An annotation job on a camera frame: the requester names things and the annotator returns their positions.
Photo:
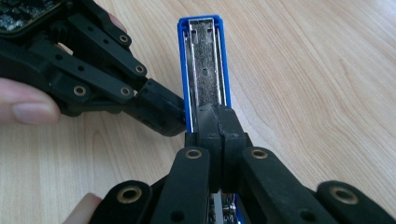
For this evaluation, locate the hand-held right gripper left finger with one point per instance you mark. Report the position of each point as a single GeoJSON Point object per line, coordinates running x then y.
{"type": "Point", "coordinates": [214, 140]}

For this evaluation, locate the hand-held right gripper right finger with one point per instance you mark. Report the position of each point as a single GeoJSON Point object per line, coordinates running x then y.
{"type": "Point", "coordinates": [232, 137]}

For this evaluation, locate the blue stapler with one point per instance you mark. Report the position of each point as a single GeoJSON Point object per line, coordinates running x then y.
{"type": "Point", "coordinates": [205, 62]}

